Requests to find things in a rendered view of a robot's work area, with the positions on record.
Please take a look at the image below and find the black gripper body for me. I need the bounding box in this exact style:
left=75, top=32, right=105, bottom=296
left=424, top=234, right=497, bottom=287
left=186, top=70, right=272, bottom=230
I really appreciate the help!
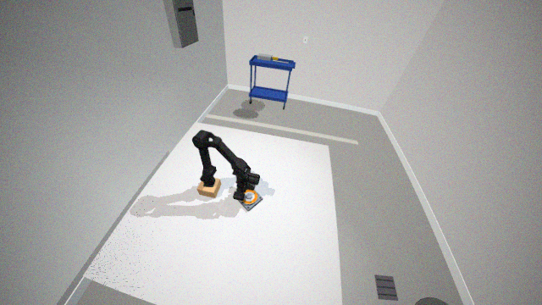
left=233, top=181, right=246, bottom=201

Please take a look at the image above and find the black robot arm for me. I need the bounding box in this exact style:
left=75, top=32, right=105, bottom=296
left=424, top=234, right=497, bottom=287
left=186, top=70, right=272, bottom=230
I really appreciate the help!
left=192, top=130, right=260, bottom=191

